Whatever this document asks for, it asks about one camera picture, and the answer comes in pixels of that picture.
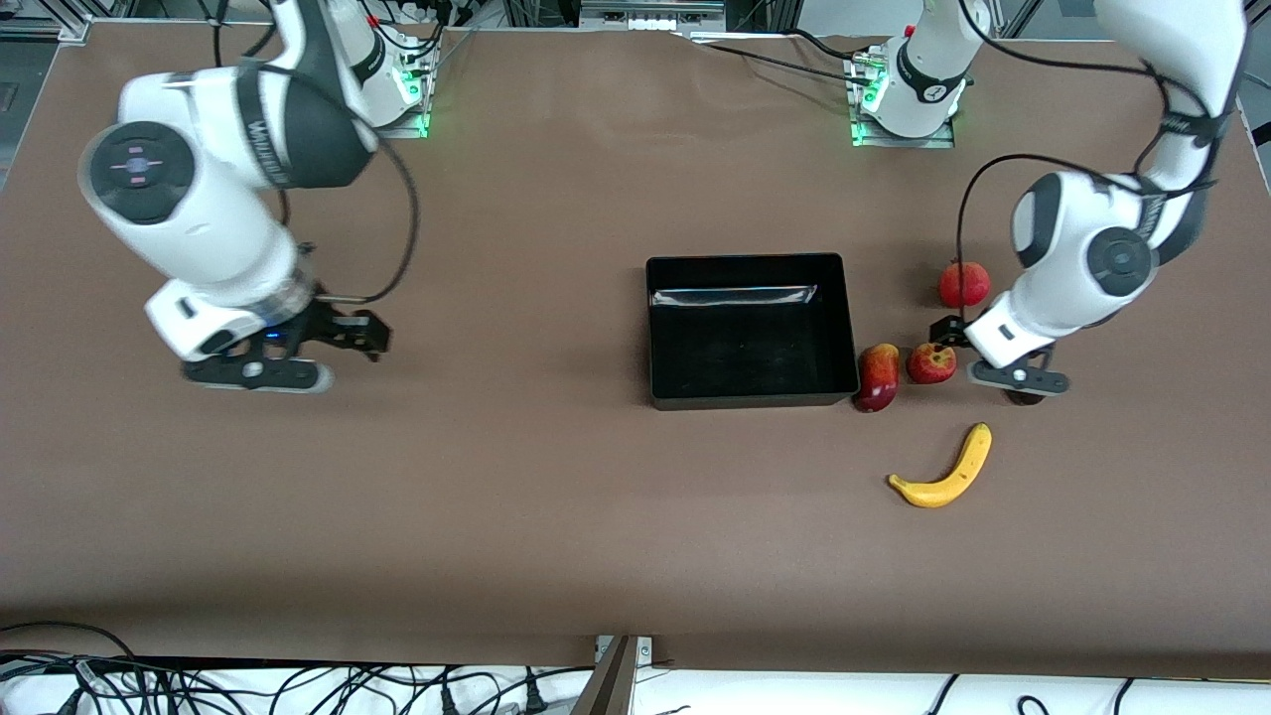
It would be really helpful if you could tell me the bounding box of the yellow banana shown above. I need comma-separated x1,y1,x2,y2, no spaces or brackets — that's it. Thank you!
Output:
887,422,994,510

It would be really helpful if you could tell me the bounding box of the red apple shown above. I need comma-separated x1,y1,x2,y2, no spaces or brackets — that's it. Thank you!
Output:
906,342,958,386

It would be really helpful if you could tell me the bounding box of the silver angle bracket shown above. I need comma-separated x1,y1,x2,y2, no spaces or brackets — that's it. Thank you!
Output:
593,635,656,664

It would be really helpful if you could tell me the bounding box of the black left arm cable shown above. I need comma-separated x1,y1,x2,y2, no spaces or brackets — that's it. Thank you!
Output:
955,0,1248,329

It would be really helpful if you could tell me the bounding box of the grey metal post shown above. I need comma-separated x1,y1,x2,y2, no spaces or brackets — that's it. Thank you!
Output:
570,636,638,715

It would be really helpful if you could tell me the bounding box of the large looped black cable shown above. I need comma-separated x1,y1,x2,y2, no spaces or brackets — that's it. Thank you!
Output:
0,622,142,681

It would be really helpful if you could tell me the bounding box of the red pomegranate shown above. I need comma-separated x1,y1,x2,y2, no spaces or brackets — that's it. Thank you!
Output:
938,259,992,310

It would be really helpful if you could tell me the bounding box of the black plastic box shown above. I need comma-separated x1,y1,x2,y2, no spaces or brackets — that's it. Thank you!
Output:
644,252,861,411

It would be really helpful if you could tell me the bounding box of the grey power strip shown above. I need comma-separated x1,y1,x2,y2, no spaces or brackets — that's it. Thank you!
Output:
579,0,728,33

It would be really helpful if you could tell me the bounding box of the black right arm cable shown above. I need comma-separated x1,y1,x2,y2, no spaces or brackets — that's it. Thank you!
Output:
204,0,421,305

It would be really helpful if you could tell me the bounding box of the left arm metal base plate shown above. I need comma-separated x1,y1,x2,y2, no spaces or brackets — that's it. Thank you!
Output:
847,52,958,151

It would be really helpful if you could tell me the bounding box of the long black base cable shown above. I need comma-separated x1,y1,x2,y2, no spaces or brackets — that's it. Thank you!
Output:
707,42,880,88

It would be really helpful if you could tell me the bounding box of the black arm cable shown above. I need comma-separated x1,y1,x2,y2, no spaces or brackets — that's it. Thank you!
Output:
955,0,1248,329
204,0,421,305

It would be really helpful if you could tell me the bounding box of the short black base cable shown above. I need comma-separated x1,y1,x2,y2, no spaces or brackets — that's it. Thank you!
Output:
789,28,871,61

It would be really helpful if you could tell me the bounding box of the red yellow mango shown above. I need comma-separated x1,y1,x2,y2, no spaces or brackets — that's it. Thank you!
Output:
853,343,901,414

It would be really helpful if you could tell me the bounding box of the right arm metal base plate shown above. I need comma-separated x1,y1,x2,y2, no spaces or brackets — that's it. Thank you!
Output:
375,38,432,140

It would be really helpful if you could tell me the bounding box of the brown table cover sheet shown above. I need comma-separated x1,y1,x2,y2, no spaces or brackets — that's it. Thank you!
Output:
0,20,1271,668

